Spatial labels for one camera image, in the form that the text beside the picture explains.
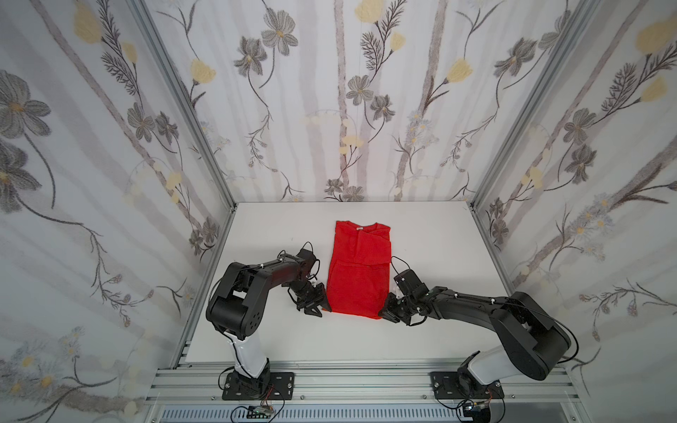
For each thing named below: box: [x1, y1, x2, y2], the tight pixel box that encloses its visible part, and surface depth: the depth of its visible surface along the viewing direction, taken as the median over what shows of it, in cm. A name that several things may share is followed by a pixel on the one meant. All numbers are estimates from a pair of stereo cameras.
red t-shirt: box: [326, 220, 392, 320], surface depth 103 cm
